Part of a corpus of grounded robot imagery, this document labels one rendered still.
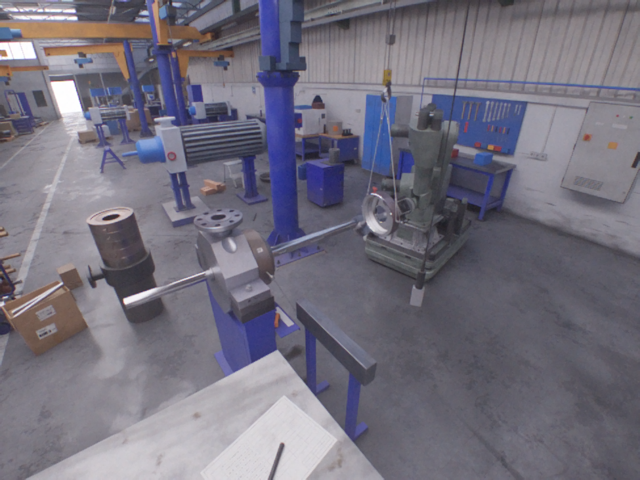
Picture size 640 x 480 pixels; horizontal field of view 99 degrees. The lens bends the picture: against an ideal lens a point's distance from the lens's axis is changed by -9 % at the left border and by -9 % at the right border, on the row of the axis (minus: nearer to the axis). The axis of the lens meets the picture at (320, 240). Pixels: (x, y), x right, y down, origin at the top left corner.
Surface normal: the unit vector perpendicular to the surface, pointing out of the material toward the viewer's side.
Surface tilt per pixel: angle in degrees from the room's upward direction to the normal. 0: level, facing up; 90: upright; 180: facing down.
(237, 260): 45
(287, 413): 0
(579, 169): 90
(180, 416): 0
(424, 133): 112
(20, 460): 0
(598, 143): 90
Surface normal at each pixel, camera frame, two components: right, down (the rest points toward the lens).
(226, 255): 0.43, -0.35
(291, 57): 0.59, 0.39
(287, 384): 0.00, -0.88
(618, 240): -0.81, 0.28
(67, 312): 0.85, 0.25
